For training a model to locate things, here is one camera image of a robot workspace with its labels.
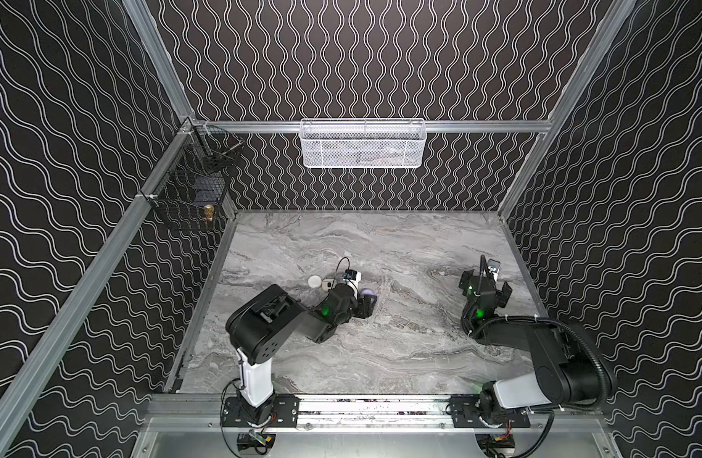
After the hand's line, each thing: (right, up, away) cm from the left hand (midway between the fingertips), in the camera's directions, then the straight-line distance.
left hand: (381, 301), depth 91 cm
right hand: (+35, +8, -2) cm, 36 cm away
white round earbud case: (-22, +5, +7) cm, 24 cm away
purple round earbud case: (-4, +2, +4) cm, 6 cm away
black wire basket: (-62, +36, +1) cm, 72 cm away
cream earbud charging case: (-18, +5, +6) cm, 19 cm away
